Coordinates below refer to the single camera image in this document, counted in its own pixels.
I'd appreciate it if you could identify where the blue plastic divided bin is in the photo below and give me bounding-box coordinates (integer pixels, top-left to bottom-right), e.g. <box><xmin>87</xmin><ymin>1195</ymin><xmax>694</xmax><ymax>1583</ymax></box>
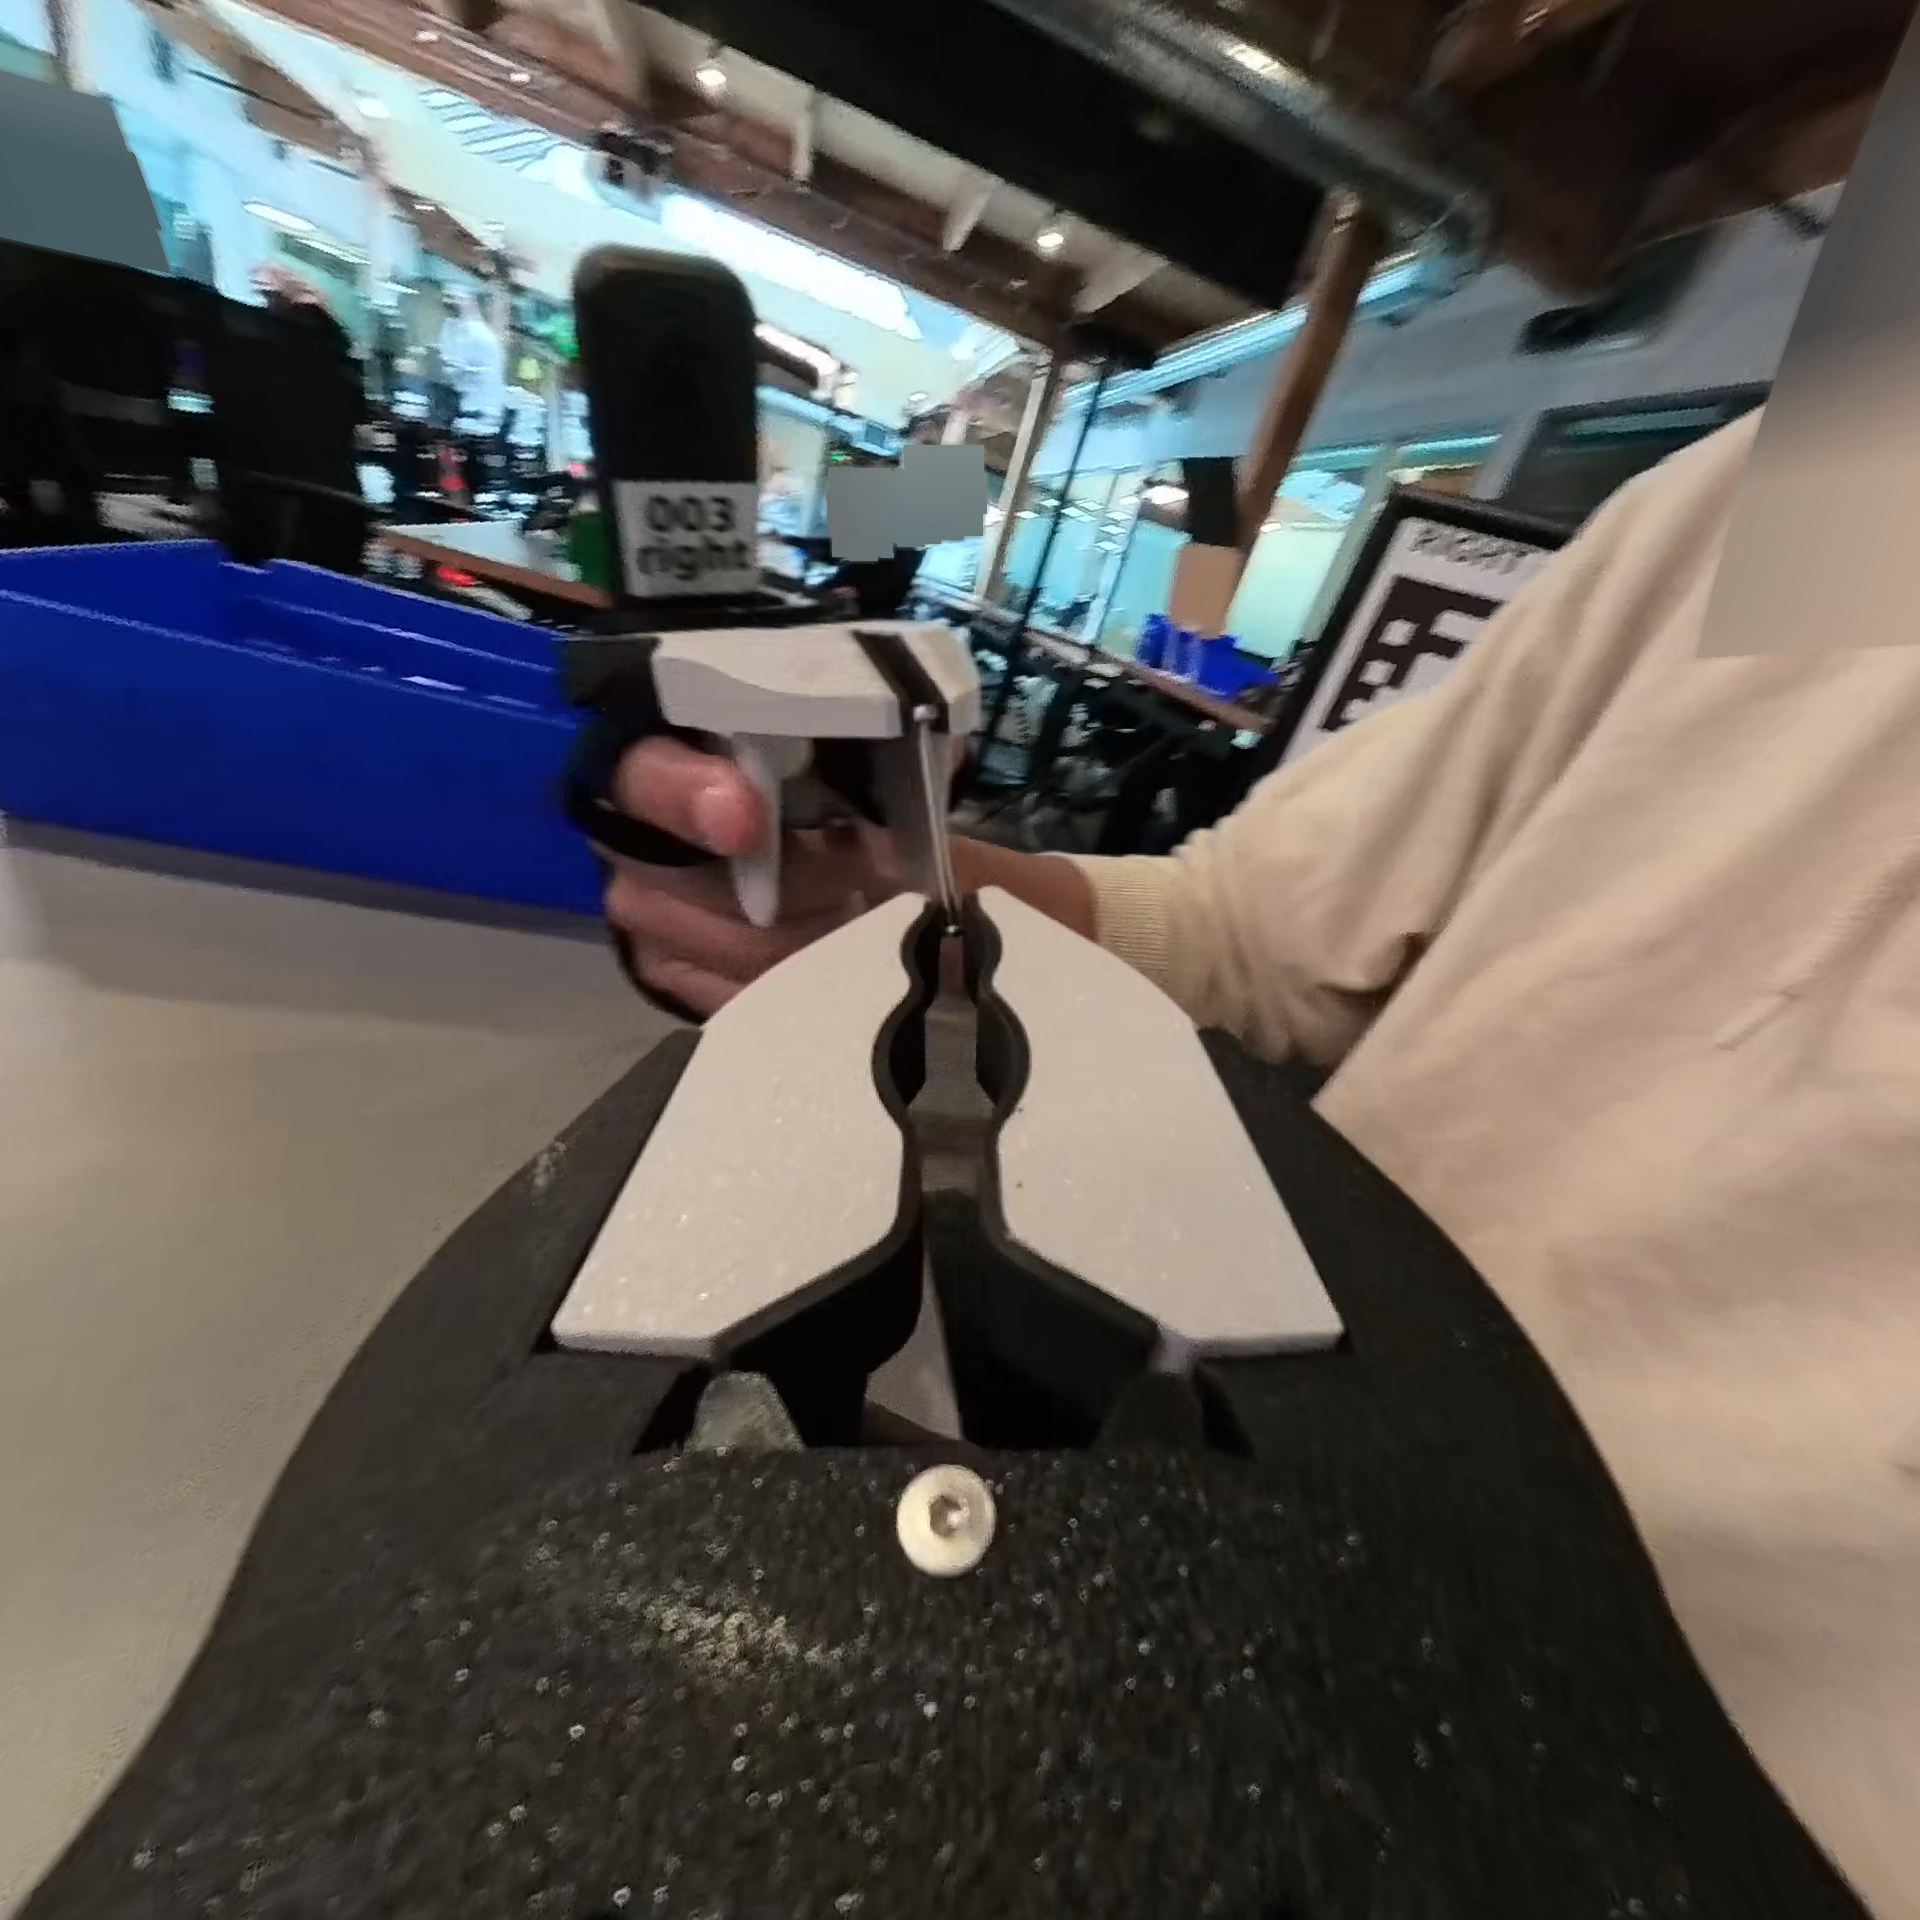
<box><xmin>0</xmin><ymin>537</ymin><xmax>607</xmax><ymax>920</ymax></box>

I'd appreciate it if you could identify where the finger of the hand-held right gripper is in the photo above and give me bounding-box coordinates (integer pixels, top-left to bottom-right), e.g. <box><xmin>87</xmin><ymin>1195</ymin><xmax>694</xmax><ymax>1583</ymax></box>
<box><xmin>862</xmin><ymin>622</ymin><xmax>983</xmax><ymax>729</ymax></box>
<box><xmin>653</xmin><ymin>626</ymin><xmax>923</xmax><ymax>741</ymax></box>

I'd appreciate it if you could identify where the black patterned marker sign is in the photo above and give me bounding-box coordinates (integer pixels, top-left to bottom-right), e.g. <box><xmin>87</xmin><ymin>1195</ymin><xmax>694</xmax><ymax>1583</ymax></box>
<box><xmin>1303</xmin><ymin>482</ymin><xmax>1580</xmax><ymax>779</ymax></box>

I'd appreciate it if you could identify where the black office chair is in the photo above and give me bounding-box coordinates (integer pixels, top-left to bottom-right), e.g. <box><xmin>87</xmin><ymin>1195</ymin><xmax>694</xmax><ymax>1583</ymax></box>
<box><xmin>0</xmin><ymin>237</ymin><xmax>367</xmax><ymax>568</ymax></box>

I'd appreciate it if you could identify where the person's right hand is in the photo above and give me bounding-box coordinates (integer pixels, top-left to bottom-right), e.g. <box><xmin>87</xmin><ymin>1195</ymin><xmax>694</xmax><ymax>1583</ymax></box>
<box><xmin>598</xmin><ymin>737</ymin><xmax>1103</xmax><ymax>1029</ymax></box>

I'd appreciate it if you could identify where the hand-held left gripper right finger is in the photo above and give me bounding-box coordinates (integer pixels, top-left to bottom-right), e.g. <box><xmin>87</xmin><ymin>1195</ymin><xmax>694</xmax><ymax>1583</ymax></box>
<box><xmin>953</xmin><ymin>885</ymin><xmax>1347</xmax><ymax>1449</ymax></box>

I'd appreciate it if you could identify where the person's cream sweater torso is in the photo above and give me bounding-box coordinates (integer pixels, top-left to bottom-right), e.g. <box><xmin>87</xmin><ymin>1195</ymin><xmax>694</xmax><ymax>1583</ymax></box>
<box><xmin>1305</xmin><ymin>194</ymin><xmax>1920</xmax><ymax>1920</ymax></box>

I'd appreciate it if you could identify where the long metal bolt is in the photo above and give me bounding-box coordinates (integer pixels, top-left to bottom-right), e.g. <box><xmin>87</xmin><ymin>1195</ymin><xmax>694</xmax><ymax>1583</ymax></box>
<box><xmin>910</xmin><ymin>702</ymin><xmax>967</xmax><ymax>935</ymax></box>

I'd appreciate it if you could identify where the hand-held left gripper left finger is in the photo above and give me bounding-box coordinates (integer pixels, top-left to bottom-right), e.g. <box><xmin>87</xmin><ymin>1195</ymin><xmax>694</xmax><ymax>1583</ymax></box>
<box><xmin>548</xmin><ymin>891</ymin><xmax>944</xmax><ymax>1449</ymax></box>

